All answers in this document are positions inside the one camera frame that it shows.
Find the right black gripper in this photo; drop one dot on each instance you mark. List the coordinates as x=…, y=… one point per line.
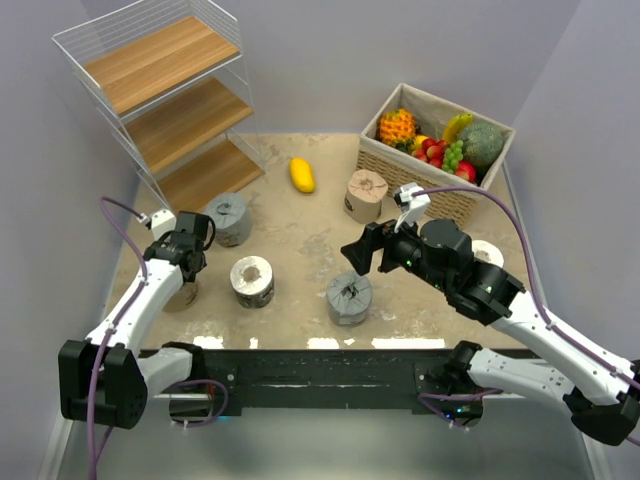
x=360, y=252

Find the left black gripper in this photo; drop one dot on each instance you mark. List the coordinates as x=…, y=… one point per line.
x=166, y=239

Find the brown paper towel roll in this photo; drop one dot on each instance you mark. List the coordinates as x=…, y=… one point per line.
x=183, y=298

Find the brown roll with black print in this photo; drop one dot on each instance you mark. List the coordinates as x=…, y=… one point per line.
x=364, y=196

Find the grey paper towel roll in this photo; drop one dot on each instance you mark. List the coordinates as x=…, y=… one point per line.
x=231, y=218

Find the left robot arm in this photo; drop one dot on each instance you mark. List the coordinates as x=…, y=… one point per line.
x=102, y=378

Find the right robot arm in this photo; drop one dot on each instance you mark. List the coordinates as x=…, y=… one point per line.
x=599, y=388

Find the dark grey wrapped towel roll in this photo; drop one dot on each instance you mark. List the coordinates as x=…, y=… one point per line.
x=349, y=297

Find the white and grey towel roll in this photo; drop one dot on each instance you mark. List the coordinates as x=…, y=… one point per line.
x=252, y=281

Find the yellow mango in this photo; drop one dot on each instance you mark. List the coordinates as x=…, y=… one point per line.
x=302, y=175

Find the red apples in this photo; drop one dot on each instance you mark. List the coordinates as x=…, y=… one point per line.
x=432, y=152

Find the woven fruit basket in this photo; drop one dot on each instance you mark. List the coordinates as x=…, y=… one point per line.
x=432, y=114

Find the white paper towel roll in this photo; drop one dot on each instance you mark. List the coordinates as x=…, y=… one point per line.
x=487, y=252

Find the pineapple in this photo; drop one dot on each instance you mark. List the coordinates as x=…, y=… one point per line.
x=396, y=128

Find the green grapes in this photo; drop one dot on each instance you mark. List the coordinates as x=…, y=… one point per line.
x=453, y=155

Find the yellow banana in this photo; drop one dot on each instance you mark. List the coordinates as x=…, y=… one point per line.
x=455, y=125

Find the green melon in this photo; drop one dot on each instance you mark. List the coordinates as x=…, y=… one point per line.
x=482, y=143

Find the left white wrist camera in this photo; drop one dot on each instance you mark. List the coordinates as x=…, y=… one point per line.
x=158, y=223

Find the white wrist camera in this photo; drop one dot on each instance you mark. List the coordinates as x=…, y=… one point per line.
x=412, y=202
x=158, y=223

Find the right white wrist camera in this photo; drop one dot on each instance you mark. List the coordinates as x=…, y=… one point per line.
x=412, y=202

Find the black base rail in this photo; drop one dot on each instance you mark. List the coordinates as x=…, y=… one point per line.
x=421, y=381

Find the white wire wooden shelf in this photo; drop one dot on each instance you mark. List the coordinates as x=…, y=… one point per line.
x=171, y=81

